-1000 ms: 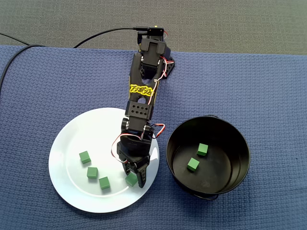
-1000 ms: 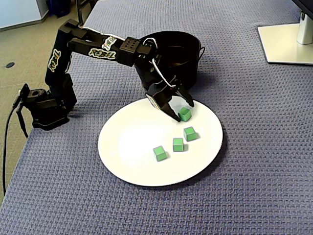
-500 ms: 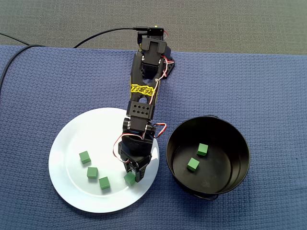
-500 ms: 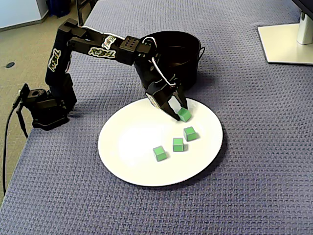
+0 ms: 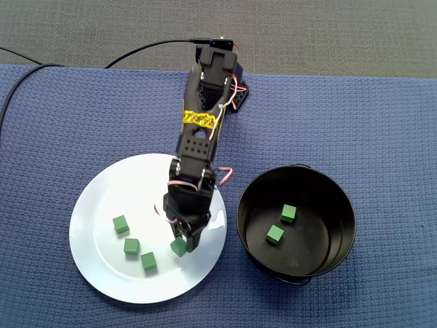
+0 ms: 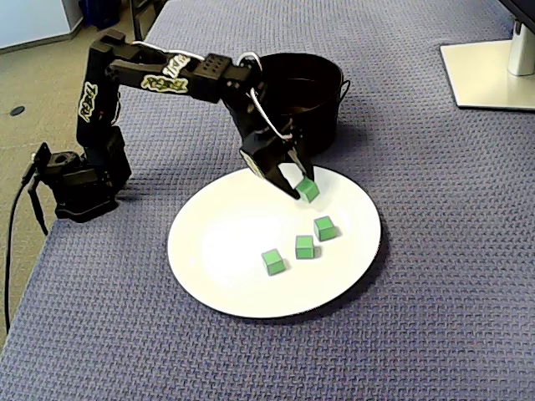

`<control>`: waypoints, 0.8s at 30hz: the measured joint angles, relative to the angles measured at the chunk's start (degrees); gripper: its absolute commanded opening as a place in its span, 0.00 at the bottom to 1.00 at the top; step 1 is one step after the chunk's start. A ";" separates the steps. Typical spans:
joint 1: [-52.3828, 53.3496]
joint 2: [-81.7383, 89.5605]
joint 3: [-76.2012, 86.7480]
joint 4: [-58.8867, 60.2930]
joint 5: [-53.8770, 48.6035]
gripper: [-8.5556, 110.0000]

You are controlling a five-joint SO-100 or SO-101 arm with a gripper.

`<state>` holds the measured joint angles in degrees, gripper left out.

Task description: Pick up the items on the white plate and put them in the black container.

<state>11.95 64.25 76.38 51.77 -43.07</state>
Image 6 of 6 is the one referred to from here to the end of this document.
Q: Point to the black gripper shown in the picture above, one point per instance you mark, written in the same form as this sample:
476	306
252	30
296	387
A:
267	159

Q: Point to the black round floor disc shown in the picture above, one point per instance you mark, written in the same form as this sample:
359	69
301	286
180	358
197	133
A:
16	110

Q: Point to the silver monitor stand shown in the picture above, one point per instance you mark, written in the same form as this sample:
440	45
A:
480	75

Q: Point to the blue woven table cloth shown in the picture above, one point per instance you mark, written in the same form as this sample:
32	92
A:
418	250

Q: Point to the green cube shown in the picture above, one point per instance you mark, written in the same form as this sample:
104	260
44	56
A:
324	228
304	246
308	191
273	262

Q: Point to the white round plate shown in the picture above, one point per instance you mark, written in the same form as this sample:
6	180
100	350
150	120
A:
234	234

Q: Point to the blue bin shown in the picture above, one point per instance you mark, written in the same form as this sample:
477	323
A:
100	12

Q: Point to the black metal bucket container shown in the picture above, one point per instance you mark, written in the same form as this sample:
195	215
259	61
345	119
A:
326	125

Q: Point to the dark furniture frame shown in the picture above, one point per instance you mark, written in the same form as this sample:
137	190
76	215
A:
137	25

